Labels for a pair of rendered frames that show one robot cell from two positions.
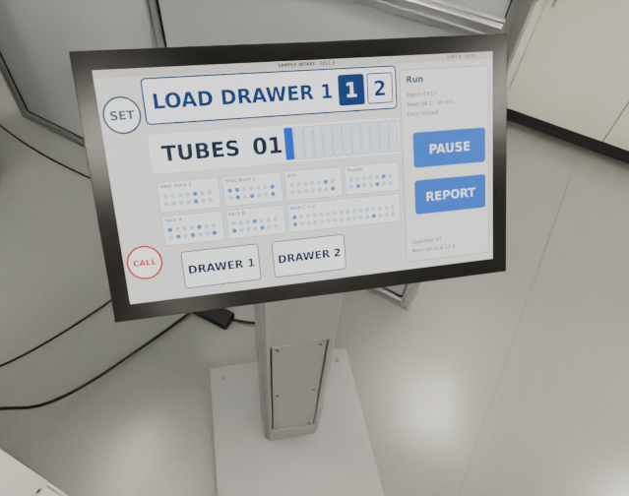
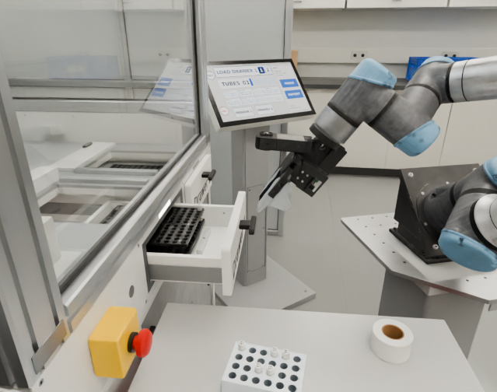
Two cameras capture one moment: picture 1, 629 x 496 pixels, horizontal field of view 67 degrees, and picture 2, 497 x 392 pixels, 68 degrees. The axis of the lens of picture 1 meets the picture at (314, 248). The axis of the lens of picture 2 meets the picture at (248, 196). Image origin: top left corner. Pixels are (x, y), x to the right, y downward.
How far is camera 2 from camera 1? 1.30 m
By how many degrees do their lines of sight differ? 31
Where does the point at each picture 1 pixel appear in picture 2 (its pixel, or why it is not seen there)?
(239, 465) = (236, 298)
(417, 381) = (302, 255)
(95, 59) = not seen: hidden behind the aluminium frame
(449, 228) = (297, 103)
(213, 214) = (237, 98)
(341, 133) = (262, 79)
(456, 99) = (286, 72)
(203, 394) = not seen: hidden behind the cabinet
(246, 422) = not seen: hidden behind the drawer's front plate
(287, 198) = (254, 95)
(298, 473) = (267, 292)
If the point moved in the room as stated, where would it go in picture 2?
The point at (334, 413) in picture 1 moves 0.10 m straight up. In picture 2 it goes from (271, 271) to (271, 256)
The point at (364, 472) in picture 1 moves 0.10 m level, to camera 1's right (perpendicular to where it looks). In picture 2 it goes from (297, 284) to (313, 281)
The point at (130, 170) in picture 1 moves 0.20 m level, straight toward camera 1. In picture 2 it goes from (215, 88) to (250, 92)
